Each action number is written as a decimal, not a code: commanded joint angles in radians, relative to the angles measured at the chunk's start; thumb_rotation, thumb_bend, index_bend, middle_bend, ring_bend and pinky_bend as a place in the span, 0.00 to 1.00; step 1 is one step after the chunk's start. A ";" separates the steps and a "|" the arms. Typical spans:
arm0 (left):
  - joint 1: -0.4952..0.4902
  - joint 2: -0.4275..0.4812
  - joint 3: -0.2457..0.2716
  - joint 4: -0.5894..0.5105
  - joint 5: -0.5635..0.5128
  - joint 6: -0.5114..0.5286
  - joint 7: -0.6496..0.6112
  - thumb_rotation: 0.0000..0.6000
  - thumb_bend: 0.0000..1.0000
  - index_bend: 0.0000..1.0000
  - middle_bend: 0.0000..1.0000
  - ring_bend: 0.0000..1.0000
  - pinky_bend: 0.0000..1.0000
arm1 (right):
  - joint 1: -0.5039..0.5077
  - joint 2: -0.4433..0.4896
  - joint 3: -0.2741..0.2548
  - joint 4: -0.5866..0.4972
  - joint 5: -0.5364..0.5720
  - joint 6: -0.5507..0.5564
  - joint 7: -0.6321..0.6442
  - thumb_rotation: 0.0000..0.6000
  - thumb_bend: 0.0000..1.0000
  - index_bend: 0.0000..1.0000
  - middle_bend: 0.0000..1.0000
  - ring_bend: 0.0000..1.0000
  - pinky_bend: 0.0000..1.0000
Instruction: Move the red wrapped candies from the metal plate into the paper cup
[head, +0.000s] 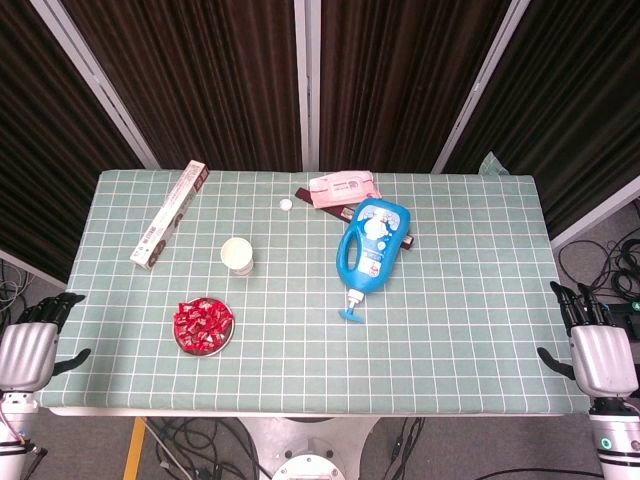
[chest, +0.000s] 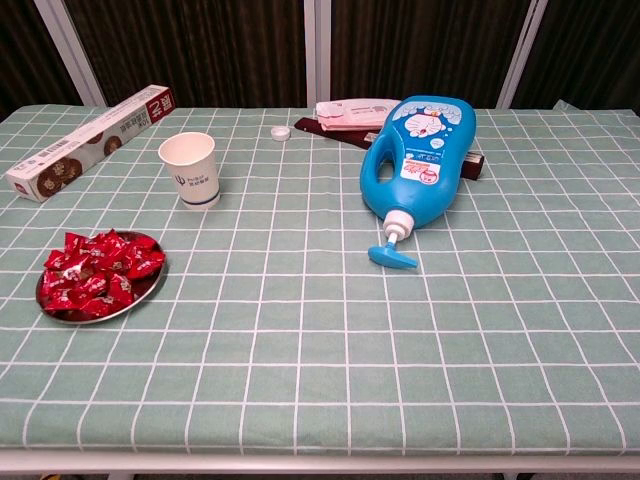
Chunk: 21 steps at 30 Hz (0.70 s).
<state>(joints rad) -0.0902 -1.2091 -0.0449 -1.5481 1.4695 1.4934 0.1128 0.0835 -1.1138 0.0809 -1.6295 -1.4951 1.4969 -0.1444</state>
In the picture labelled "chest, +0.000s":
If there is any long dark red box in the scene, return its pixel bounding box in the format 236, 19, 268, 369
293, 116, 486, 182

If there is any blue pump detergent bottle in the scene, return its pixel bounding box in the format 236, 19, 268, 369
359, 94, 477, 270

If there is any long white wrap box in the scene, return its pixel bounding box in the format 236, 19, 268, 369
4, 84, 177, 204

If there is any dark brown pleated curtain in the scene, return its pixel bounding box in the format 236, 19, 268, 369
509, 0, 640, 111
329, 0, 531, 109
64, 0, 307, 109
0, 0, 84, 121

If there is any white metal frame post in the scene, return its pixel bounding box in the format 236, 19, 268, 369
303, 0, 332, 109
33, 0, 107, 107
495, 0, 550, 109

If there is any round silver metal plate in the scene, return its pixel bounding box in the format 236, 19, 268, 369
35, 230, 168, 325

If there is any white paper cup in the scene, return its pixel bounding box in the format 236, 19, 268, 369
157, 131, 222, 211

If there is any green checked tablecloth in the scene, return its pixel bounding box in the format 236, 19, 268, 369
0, 99, 640, 457

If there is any pink wet wipes pack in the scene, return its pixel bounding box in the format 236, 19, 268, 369
314, 98, 403, 133

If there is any white metal table frame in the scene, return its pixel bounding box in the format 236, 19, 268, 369
0, 447, 640, 480

